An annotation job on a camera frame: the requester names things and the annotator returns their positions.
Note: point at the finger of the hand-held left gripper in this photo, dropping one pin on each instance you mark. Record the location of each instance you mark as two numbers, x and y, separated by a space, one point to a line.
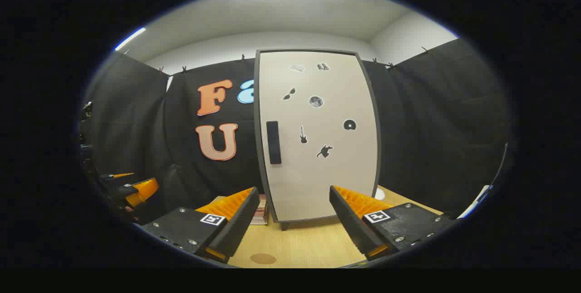
140 191
111 177

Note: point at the grey cabinet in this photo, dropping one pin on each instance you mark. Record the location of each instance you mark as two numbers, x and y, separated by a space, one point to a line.
256 125

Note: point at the black backdrop cloth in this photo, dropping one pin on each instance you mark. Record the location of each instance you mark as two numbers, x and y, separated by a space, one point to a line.
431 125

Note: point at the ceiling light strip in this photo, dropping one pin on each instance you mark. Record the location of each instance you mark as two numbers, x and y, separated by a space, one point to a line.
129 39

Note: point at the paperback book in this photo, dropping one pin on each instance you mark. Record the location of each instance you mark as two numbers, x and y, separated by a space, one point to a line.
259 221

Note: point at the red cover book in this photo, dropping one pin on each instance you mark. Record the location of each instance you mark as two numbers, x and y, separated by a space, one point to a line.
261 202

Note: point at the round brown coaster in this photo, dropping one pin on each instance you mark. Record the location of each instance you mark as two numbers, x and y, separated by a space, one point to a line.
263 258

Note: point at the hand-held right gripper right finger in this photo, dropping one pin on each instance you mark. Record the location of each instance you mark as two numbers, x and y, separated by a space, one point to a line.
349 225

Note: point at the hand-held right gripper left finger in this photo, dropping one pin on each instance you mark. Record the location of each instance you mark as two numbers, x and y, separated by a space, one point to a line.
236 229

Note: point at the small white object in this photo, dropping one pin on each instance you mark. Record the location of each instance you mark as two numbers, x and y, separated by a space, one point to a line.
380 194

